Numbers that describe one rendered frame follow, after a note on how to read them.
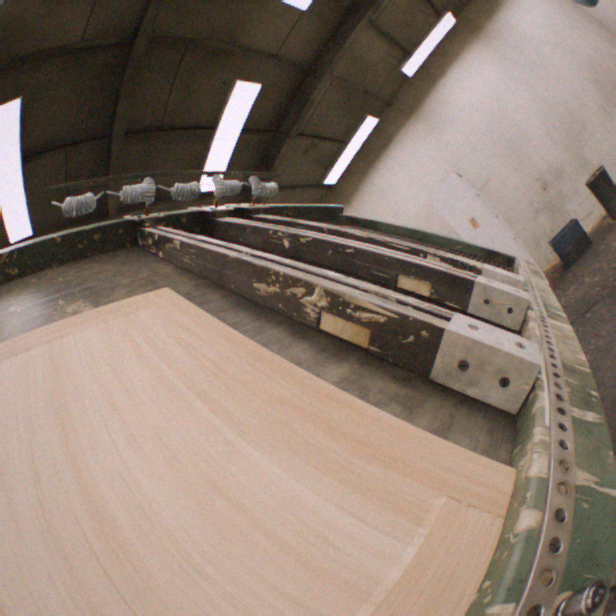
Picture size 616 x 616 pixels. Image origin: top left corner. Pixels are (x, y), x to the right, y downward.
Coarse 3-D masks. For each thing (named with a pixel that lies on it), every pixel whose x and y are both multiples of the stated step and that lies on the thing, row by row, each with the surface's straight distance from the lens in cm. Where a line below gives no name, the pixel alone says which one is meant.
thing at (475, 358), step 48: (144, 240) 97; (192, 240) 68; (240, 288) 52; (288, 288) 43; (336, 288) 38; (384, 336) 36; (432, 336) 34; (480, 336) 34; (480, 384) 35; (528, 384) 35
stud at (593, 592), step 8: (592, 584) 20; (600, 584) 20; (576, 592) 21; (584, 592) 20; (592, 592) 20; (600, 592) 21; (568, 600) 20; (576, 600) 20; (584, 600) 19; (592, 600) 20; (600, 600) 20; (560, 608) 21; (568, 608) 20; (576, 608) 20; (584, 608) 19; (592, 608) 20
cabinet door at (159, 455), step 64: (64, 320) 50; (128, 320) 44; (192, 320) 40; (0, 384) 42; (64, 384) 35; (128, 384) 31; (192, 384) 29; (256, 384) 28; (320, 384) 29; (0, 448) 33; (64, 448) 28; (128, 448) 25; (192, 448) 23; (256, 448) 23; (320, 448) 23; (384, 448) 24; (448, 448) 26; (0, 512) 29; (64, 512) 24; (128, 512) 22; (192, 512) 20; (256, 512) 20; (320, 512) 20; (384, 512) 21; (448, 512) 22; (0, 576) 27; (64, 576) 23; (128, 576) 20; (192, 576) 19; (256, 576) 18; (320, 576) 19; (384, 576) 19; (448, 576) 20
